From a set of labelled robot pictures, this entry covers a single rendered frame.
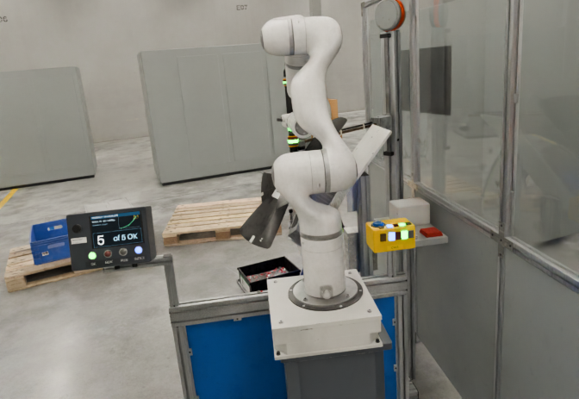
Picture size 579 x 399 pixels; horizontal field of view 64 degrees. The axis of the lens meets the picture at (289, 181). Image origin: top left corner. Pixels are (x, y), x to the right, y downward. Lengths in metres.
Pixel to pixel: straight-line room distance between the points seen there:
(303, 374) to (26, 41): 13.23
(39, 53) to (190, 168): 7.50
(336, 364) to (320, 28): 0.92
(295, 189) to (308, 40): 0.41
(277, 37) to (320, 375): 0.93
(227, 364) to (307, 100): 1.10
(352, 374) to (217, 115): 6.33
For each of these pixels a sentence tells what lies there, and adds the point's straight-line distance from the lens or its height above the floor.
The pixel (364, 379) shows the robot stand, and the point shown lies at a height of 0.82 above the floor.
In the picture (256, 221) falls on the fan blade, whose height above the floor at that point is 1.01.
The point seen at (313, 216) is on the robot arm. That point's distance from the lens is 1.24.
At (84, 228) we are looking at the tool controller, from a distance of 1.68.
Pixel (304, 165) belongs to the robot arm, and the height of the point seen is 1.42.
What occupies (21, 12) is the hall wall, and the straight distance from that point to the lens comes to 14.16.
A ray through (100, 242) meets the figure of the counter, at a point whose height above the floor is 1.16.
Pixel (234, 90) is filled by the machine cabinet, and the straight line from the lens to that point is 7.47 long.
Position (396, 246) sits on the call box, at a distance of 1.75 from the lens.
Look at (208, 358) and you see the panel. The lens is 1.90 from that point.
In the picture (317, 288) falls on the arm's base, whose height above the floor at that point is 1.06.
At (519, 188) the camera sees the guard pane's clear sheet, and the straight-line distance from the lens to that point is 1.79.
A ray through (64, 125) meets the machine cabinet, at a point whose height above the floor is 0.98.
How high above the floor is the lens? 1.68
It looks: 14 degrees down
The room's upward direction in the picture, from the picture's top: 5 degrees counter-clockwise
